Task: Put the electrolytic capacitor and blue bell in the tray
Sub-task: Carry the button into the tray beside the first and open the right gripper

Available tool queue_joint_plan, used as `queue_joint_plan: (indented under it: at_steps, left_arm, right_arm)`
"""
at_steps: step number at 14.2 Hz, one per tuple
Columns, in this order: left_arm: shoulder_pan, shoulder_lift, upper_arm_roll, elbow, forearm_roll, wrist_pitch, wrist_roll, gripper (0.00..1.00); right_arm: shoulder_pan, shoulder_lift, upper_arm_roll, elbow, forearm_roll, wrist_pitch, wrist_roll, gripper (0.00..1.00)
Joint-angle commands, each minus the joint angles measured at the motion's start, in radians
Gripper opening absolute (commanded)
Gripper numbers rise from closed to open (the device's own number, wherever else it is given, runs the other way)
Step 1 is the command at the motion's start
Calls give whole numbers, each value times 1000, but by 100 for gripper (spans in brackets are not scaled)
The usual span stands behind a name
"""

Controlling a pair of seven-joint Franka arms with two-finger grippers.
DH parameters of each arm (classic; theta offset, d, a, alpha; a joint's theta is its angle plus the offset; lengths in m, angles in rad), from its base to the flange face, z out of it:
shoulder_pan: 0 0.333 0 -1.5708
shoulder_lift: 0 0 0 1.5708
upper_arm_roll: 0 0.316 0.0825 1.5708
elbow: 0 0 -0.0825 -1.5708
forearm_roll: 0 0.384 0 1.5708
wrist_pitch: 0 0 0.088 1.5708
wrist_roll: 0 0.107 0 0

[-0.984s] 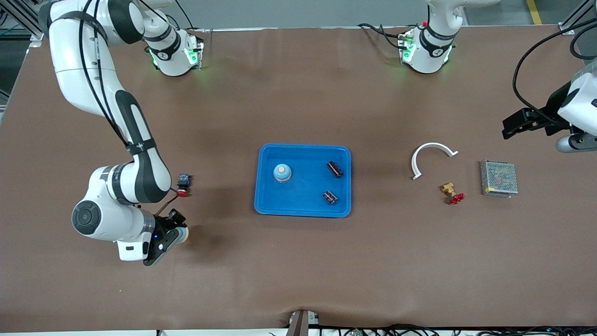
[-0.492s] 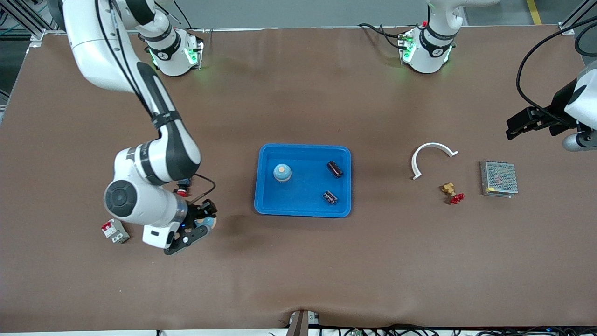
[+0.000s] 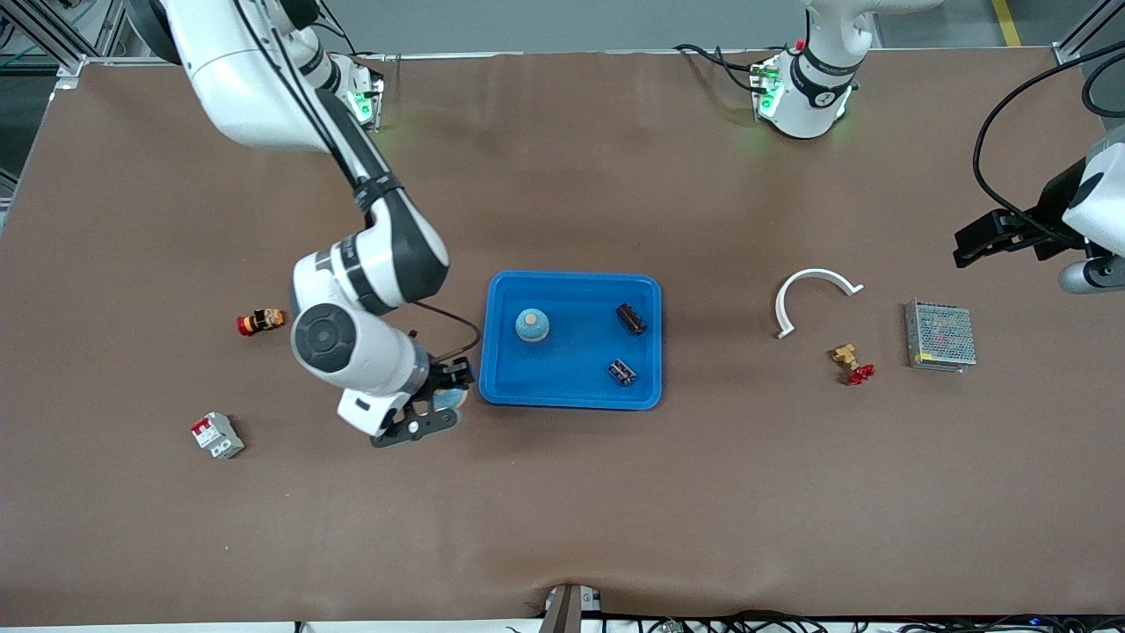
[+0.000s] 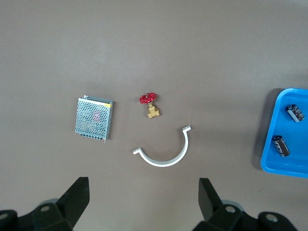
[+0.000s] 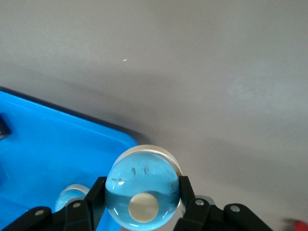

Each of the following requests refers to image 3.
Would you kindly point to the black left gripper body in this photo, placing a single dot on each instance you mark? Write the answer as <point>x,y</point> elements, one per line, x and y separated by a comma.
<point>1051,204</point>

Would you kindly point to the blue bell cream button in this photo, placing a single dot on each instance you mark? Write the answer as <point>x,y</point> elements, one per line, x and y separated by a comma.
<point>450,400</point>
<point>533,327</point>

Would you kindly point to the dark brown electrolytic capacitor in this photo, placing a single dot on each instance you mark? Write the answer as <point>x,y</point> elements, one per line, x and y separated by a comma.
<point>630,318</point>
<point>622,372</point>

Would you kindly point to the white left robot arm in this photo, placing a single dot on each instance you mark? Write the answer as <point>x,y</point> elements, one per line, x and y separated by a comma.
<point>809,105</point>

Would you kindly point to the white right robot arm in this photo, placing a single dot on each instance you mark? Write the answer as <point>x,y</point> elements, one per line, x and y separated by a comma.
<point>369,264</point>

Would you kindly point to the blue plastic tray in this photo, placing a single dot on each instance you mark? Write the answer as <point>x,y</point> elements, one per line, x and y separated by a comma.
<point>571,378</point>

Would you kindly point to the metal mesh power supply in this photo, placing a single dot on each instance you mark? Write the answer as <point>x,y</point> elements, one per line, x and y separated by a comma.
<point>940,336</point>

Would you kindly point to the white curved plastic clamp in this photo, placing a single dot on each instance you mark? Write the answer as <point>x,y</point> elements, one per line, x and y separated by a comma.
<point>817,272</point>

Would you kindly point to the orange red push button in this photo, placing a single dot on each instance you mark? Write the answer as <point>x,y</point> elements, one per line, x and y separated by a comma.
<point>262,322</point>

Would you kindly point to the white red circuit breaker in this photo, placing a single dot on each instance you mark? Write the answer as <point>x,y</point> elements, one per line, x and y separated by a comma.
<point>217,435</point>

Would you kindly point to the aluminium frame profile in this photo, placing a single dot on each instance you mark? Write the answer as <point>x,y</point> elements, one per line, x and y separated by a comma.
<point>1068,54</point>
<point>68,77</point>

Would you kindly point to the grey metal post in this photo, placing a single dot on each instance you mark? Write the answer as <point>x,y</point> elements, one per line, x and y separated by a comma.
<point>567,611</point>

